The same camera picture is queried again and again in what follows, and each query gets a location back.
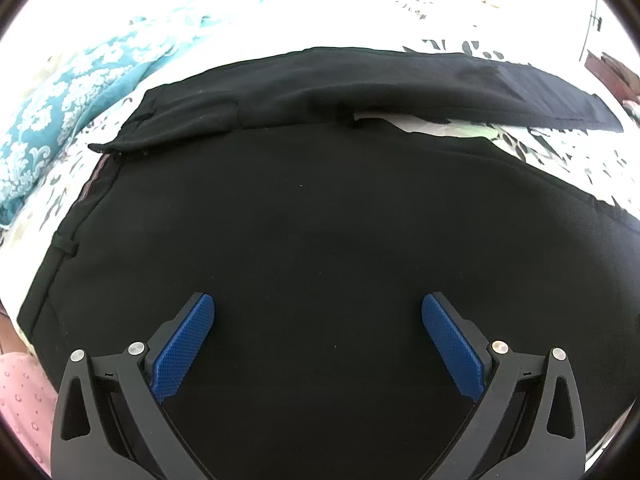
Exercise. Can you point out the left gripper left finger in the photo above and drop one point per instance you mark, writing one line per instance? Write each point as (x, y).
(110, 423)

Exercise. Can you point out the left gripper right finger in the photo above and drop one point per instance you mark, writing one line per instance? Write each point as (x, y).
(526, 421)

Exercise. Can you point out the black pants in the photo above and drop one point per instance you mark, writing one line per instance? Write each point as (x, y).
(285, 189)

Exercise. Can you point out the pink dotted garment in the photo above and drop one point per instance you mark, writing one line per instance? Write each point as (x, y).
(27, 398)

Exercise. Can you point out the teal patterned blanket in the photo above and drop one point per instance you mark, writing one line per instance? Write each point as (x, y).
(81, 89)

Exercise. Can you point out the dark wooden furniture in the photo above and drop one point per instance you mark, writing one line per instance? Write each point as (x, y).
(619, 79)

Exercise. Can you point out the floral bed sheet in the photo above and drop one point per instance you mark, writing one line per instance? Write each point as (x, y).
(553, 35)

